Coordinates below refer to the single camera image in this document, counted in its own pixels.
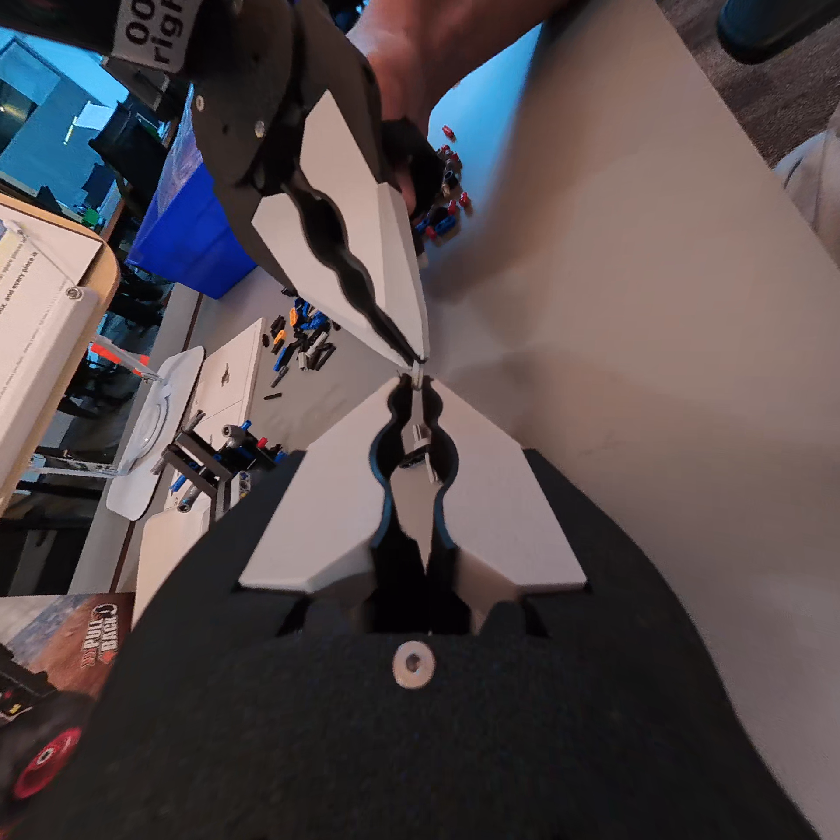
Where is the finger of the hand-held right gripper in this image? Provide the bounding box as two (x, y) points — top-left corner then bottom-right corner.
(298, 91), (431, 366)
(251, 192), (421, 366)

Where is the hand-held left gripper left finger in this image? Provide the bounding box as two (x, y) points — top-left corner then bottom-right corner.
(238, 377), (414, 597)

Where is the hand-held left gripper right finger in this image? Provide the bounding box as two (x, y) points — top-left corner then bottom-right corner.
(420, 377), (588, 601)

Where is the pile of small plastic pins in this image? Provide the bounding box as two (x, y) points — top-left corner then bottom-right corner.
(264, 297), (339, 404)

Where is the small grey axle piece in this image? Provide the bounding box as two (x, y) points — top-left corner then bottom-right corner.
(399, 367), (439, 485)

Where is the person's right forearm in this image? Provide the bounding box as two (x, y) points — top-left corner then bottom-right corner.
(459, 0), (578, 67)

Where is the person's right hand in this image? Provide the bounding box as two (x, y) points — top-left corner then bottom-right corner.
(348, 0), (476, 217)

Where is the scatter of red pins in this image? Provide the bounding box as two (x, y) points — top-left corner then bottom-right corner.
(413, 123), (475, 245)

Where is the blue plastic bin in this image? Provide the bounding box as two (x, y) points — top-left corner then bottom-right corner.
(125, 98), (258, 301)

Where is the partly built toy vehicle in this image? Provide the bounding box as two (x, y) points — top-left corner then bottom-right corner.
(152, 410), (287, 519)

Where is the building instruction booklet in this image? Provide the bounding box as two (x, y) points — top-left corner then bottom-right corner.
(131, 318), (265, 624)

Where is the instruction sign board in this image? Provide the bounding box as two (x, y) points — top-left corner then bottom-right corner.
(0, 193), (122, 513)

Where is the toy truck box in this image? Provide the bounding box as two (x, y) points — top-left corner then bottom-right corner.
(0, 592), (137, 805)

